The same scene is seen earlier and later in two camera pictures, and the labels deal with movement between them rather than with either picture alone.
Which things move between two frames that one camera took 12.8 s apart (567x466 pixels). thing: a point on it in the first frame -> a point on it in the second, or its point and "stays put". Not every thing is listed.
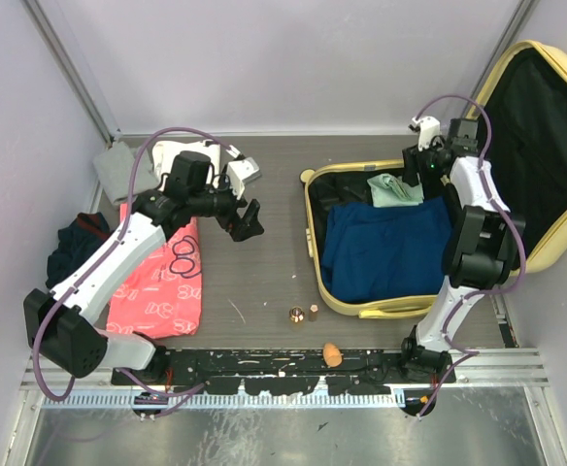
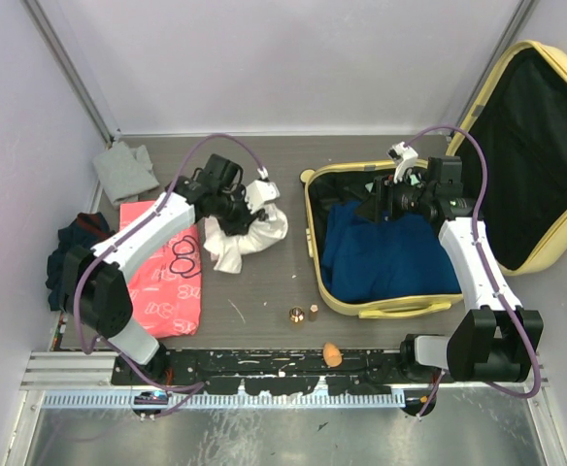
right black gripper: (412, 156) -> (383, 199)
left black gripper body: (222, 206) stays put
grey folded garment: (116, 166) stays put
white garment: (165, 152) -> (227, 250)
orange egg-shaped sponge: (332, 355) stays put
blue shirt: (383, 252) stays put
